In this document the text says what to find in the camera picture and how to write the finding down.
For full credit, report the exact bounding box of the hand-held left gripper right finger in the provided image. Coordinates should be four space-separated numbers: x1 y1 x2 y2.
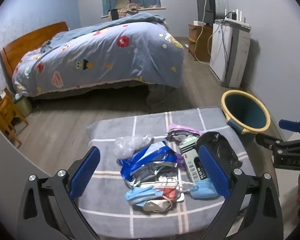
196 144 284 240

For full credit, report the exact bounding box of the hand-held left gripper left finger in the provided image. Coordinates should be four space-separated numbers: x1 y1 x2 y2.
17 146 102 240

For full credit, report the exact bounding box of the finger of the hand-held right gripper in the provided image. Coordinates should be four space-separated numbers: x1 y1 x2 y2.
278 119 300 138
255 132 300 154

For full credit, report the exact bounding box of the blue face mask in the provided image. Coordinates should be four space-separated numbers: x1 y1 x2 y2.
190 179 219 200
125 185 165 207

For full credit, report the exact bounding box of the black plastic bag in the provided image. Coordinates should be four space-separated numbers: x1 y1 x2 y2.
195 131 243 173

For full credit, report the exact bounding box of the green white carton box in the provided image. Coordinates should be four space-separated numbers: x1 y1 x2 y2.
179 135 212 183

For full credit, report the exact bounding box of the yellow-rimmed blue trash bin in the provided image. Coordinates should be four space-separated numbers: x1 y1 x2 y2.
220 90 272 140

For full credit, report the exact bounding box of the clear plastic bag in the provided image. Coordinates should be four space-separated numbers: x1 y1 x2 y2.
114 134 154 157

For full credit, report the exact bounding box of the purple foil packet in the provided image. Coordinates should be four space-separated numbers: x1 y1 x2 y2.
166 124 202 140

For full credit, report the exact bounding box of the blue white plastic bag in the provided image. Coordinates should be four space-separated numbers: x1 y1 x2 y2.
117 141 177 188

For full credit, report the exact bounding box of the grey checked rug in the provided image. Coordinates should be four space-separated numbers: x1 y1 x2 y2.
79 106 257 240

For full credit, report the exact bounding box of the white air purifier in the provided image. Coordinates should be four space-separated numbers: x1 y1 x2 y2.
209 20 252 88

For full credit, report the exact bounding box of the small green bin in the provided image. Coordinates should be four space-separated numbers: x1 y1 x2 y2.
14 95 33 117

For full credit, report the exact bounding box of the grey-brown bed skirt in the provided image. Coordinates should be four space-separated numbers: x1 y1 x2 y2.
27 79 183 110

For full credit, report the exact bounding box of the wooden nightstand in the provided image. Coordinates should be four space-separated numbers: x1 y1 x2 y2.
0 87 29 149

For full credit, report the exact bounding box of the white router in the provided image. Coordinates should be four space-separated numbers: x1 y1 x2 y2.
224 9 252 29

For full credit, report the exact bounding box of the wooden stand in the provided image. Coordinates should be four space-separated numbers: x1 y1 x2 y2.
188 24 213 63

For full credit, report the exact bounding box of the wooden bed headboard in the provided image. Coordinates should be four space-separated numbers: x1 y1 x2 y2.
0 21 70 75

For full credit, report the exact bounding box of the black monitor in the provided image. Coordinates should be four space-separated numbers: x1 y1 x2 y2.
196 0 215 27

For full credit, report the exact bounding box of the plaid clothes pile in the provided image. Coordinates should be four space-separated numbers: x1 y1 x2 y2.
116 2 158 14

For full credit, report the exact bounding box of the wooden windowsill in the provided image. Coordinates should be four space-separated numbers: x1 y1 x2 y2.
101 6 166 19

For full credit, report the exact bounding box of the black cable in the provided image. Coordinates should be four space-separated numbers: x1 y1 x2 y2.
220 20 229 82

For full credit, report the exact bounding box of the white cable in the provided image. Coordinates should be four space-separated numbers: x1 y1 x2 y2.
194 25 212 63

